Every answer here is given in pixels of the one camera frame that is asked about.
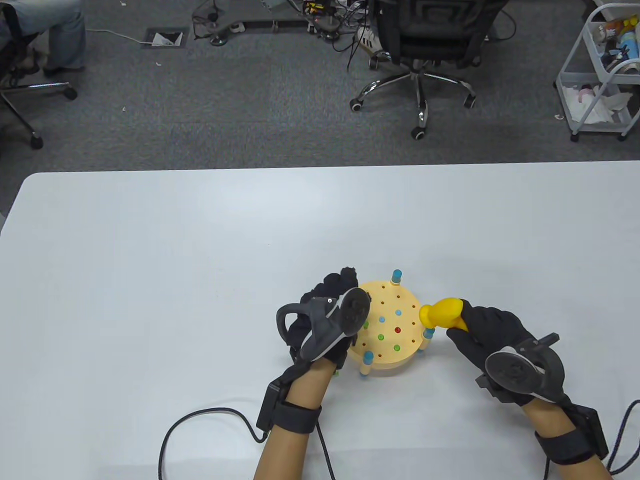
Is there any person's left hand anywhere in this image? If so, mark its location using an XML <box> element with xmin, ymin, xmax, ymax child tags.
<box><xmin>287</xmin><ymin>267</ymin><xmax>373</xmax><ymax>373</ymax></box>

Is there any person's right hand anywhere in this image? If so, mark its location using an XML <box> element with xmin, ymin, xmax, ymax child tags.
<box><xmin>446</xmin><ymin>300</ymin><xmax>571</xmax><ymax>407</ymax></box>

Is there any grey tracking controller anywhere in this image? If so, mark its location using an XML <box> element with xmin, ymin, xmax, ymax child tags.
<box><xmin>475</xmin><ymin>332</ymin><xmax>566</xmax><ymax>403</ymax></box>
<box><xmin>276</xmin><ymin>287</ymin><xmax>372</xmax><ymax>362</ymax></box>

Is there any yellow toy hammer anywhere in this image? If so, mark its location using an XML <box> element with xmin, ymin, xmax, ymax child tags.
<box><xmin>419</xmin><ymin>297</ymin><xmax>471</xmax><ymax>333</ymax></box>

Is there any yellow round tap bench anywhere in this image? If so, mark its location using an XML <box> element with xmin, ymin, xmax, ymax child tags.
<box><xmin>345</xmin><ymin>270</ymin><xmax>436</xmax><ymax>379</ymax></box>

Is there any person's right forearm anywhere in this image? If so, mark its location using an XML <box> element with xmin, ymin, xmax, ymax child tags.
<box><xmin>520</xmin><ymin>400</ymin><xmax>613</xmax><ymax>480</ymax></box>

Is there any person's left forearm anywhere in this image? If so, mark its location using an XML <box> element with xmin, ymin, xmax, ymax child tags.
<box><xmin>254</xmin><ymin>360</ymin><xmax>336</xmax><ymax>480</ymax></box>

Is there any white crumpled cloth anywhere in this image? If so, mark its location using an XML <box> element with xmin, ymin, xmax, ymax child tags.
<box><xmin>562</xmin><ymin>84</ymin><xmax>632</xmax><ymax>125</ymax></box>

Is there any black mesh office chair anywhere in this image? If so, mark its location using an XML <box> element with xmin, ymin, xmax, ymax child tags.
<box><xmin>350</xmin><ymin>0</ymin><xmax>512</xmax><ymax>141</ymax></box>

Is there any floor outlet box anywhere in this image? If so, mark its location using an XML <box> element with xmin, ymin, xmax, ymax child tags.
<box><xmin>144</xmin><ymin>27</ymin><xmax>190</xmax><ymax>49</ymax></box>

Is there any pile of colourful toys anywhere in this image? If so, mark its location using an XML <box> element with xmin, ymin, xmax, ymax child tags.
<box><xmin>592</xmin><ymin>15</ymin><xmax>640</xmax><ymax>73</ymax></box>

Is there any black chrome office chair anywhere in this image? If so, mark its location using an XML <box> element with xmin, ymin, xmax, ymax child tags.
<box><xmin>0</xmin><ymin>10</ymin><xmax>78</xmax><ymax>150</ymax></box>

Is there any black wrist strap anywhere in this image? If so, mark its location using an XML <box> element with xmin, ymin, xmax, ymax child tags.
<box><xmin>256</xmin><ymin>382</ymin><xmax>323</xmax><ymax>435</ymax></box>
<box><xmin>535</xmin><ymin>407</ymin><xmax>609</xmax><ymax>466</ymax></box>

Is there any black cable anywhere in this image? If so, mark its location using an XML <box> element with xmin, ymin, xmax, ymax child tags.
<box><xmin>159</xmin><ymin>407</ymin><xmax>336</xmax><ymax>480</ymax></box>
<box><xmin>542</xmin><ymin>399</ymin><xmax>640</xmax><ymax>480</ymax></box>

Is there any tangle of black cables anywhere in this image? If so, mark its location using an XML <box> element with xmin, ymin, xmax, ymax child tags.
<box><xmin>192</xmin><ymin>0</ymin><xmax>383</xmax><ymax>71</ymax></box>

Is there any white wire cart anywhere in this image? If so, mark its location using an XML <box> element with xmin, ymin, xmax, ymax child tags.
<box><xmin>554</xmin><ymin>4</ymin><xmax>640</xmax><ymax>142</ymax></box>

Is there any white floor cable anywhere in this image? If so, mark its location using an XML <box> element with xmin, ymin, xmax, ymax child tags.
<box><xmin>84</xmin><ymin>28</ymin><xmax>151</xmax><ymax>47</ymax></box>

